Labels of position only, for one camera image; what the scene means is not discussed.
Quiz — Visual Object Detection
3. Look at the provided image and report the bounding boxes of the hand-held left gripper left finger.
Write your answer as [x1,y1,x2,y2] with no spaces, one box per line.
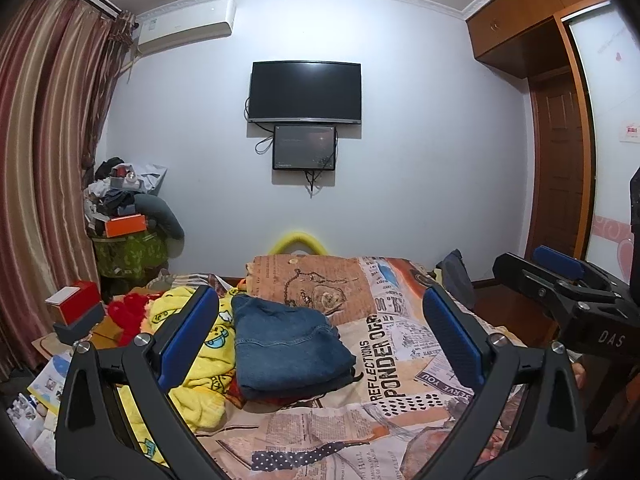
[55,284,236,480]

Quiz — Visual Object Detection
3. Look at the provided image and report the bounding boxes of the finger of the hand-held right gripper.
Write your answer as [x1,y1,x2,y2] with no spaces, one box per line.
[531,245,627,292]
[492,253,593,313]

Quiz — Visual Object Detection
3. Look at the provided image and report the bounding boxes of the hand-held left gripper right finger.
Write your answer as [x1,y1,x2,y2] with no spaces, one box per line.
[406,284,587,480]

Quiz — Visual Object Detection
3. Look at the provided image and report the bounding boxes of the blue denim jacket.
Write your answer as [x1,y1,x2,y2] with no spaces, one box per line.
[231,294,357,402]

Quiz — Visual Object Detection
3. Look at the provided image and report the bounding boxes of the pile of clothes and clutter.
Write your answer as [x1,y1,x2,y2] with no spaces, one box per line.
[82,157,168,236]

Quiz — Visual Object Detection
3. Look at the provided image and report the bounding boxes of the striped cloth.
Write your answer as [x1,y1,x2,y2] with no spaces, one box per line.
[145,269,222,292]

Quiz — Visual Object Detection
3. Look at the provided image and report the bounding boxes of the yellow cartoon fleece blanket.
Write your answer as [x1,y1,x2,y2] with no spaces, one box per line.
[117,282,251,466]

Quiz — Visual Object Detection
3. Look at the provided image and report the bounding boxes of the dark blue cushion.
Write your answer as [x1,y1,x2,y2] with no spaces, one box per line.
[435,249,474,307]

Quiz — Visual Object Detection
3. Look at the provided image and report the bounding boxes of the newspaper print bed sheet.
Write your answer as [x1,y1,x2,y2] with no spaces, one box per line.
[190,255,551,480]

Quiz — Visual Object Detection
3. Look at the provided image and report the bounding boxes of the red plush toy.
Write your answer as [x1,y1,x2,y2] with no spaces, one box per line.
[107,292,161,346]

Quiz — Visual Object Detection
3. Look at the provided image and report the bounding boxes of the brown wooden door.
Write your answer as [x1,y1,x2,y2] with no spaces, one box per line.
[525,72,592,271]

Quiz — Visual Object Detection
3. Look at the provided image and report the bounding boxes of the green patterned box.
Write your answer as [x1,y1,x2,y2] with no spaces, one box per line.
[92,232,168,279]

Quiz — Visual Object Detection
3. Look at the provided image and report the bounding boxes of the dark grey box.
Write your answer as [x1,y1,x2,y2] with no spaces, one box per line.
[52,305,107,346]

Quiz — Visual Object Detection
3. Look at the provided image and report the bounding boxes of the red and white box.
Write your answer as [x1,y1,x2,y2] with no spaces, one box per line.
[45,280,103,326]

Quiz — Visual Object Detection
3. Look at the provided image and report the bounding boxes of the red garment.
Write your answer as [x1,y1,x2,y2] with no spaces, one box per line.
[245,391,341,409]

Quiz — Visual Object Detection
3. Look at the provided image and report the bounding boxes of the grey neck pillow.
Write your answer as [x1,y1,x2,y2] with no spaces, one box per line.
[134,194,185,241]

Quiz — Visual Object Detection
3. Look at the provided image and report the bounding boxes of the brown cartoon printed pillow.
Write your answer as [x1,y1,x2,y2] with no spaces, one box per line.
[245,254,367,322]

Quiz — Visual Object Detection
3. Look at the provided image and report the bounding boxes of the orange box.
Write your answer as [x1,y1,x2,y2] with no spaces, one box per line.
[104,214,147,239]

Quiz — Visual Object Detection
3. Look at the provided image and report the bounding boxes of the pile of papers and booklets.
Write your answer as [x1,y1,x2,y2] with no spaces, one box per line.
[10,350,72,461]

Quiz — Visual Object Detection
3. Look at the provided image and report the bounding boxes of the yellow padded headboard tube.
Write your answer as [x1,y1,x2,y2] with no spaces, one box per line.
[270,231,328,256]

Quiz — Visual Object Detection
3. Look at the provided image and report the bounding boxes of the striped maroon curtain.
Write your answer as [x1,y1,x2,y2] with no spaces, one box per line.
[0,0,136,376]

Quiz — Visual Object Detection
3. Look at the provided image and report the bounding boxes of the wooden overhead cabinet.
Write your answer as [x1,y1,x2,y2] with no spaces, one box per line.
[465,0,608,80]

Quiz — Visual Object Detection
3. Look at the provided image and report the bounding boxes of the white air conditioner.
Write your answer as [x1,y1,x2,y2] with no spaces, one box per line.
[136,0,237,55]

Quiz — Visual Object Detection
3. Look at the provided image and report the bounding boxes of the small black wall monitor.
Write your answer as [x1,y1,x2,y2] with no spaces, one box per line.
[272,125,337,172]

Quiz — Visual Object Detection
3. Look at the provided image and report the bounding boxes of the black wall television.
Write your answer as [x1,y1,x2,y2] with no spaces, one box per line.
[248,61,362,126]

